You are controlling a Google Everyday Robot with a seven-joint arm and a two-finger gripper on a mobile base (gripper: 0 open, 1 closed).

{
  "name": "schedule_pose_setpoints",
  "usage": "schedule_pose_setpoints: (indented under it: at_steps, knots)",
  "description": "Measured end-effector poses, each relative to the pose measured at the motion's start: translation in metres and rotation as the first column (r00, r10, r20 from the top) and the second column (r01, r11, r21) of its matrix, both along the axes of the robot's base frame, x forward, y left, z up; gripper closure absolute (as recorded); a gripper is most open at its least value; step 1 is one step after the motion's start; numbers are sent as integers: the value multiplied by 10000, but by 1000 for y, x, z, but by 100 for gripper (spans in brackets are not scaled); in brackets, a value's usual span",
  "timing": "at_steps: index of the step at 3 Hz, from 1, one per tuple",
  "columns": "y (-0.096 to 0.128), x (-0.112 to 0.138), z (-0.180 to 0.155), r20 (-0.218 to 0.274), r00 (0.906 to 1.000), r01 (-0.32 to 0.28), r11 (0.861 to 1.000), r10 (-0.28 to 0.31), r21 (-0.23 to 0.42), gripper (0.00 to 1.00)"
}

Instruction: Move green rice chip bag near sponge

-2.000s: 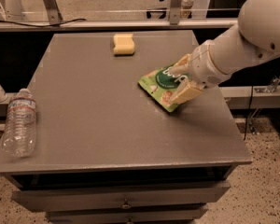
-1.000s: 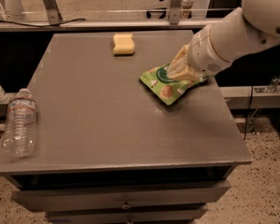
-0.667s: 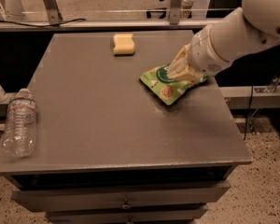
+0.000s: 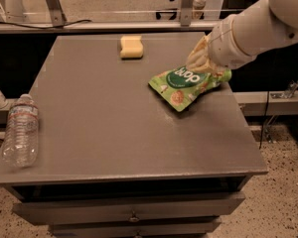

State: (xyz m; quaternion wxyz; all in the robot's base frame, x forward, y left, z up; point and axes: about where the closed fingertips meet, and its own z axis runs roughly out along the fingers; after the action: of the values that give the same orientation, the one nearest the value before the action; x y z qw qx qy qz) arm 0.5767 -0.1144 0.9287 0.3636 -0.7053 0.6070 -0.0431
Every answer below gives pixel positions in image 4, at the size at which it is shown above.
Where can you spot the green rice chip bag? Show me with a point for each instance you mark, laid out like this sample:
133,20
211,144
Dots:
181,87

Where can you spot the grey drawer cabinet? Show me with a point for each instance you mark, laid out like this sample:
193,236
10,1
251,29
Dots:
104,133

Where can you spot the clear plastic water bottle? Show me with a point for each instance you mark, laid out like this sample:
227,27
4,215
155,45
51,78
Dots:
20,147

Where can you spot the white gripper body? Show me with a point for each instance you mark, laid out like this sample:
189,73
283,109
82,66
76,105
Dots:
221,48

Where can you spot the top grey drawer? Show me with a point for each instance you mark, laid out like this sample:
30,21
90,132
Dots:
130,209

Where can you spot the metal bracket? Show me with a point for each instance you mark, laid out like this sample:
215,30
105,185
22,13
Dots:
288,93

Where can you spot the yellow sponge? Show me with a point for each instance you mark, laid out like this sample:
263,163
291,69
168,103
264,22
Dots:
131,47

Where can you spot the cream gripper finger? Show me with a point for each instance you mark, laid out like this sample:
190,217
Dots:
199,60

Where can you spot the metal rail frame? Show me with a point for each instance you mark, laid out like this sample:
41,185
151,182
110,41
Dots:
110,15

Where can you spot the grey drawer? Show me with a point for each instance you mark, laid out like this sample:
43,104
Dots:
130,209
144,228

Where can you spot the lower grey drawer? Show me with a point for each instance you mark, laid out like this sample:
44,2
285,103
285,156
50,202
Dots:
144,228

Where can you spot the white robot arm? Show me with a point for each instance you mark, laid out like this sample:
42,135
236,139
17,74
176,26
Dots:
239,38

